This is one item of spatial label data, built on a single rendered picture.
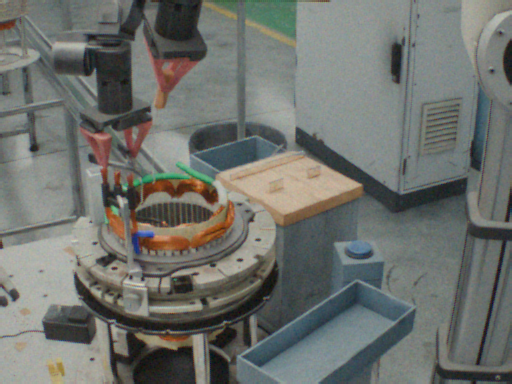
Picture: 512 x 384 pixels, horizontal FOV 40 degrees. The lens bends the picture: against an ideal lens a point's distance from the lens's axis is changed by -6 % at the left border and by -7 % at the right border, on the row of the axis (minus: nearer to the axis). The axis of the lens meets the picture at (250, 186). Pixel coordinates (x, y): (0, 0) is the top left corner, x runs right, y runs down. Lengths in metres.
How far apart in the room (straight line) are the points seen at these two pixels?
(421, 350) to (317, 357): 1.71
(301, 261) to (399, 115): 2.10
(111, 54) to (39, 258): 0.73
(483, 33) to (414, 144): 2.59
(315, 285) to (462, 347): 0.37
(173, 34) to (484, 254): 0.53
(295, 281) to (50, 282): 0.57
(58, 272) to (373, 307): 0.82
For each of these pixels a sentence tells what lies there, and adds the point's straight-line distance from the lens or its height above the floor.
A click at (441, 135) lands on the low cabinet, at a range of 3.55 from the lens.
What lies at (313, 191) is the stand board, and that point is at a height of 1.07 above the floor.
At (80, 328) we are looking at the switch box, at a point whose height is 0.82.
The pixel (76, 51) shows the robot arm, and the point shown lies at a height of 1.36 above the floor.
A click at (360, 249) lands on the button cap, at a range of 1.19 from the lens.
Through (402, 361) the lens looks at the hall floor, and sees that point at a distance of 2.62.
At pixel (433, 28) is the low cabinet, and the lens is 3.33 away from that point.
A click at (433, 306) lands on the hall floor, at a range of 2.92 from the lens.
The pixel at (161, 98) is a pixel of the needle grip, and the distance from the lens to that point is 1.04.
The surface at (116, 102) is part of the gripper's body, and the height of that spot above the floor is 1.28.
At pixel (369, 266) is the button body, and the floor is 1.03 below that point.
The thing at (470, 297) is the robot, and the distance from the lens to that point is 1.10.
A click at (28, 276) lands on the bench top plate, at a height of 0.78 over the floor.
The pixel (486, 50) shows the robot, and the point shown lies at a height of 1.44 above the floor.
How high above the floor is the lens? 1.65
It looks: 26 degrees down
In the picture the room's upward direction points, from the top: straight up
